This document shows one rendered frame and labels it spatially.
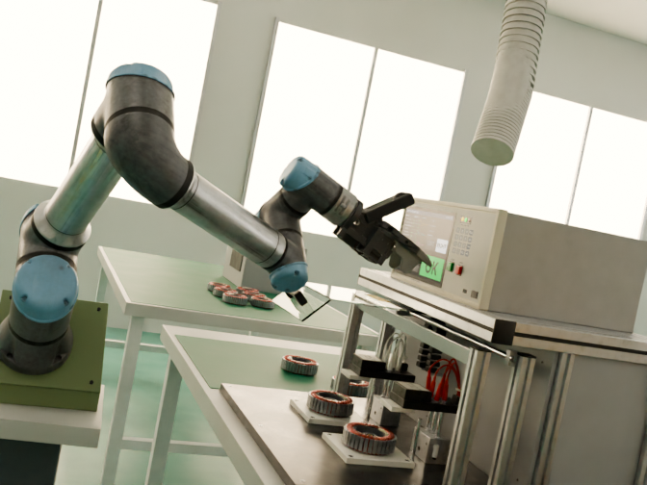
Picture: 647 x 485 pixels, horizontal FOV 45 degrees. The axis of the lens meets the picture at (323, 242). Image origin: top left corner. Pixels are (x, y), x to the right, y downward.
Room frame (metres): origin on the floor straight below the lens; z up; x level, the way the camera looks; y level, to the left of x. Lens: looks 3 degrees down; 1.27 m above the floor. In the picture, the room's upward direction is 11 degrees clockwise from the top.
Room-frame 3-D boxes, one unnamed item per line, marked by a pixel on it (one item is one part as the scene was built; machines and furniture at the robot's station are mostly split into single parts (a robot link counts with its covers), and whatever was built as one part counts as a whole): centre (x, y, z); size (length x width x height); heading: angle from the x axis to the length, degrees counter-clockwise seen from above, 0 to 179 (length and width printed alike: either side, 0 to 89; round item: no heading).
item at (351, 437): (1.62, -0.17, 0.80); 0.11 x 0.11 x 0.04
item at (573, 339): (1.85, -0.43, 1.09); 0.68 x 0.44 x 0.05; 20
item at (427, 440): (1.67, -0.31, 0.80); 0.07 x 0.05 x 0.06; 20
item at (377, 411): (1.90, -0.23, 0.80); 0.07 x 0.05 x 0.06; 20
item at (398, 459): (1.62, -0.17, 0.78); 0.15 x 0.15 x 0.01; 20
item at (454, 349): (1.77, -0.22, 1.03); 0.62 x 0.01 x 0.03; 20
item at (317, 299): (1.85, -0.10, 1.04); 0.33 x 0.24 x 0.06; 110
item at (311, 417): (1.85, -0.09, 0.78); 0.15 x 0.15 x 0.01; 20
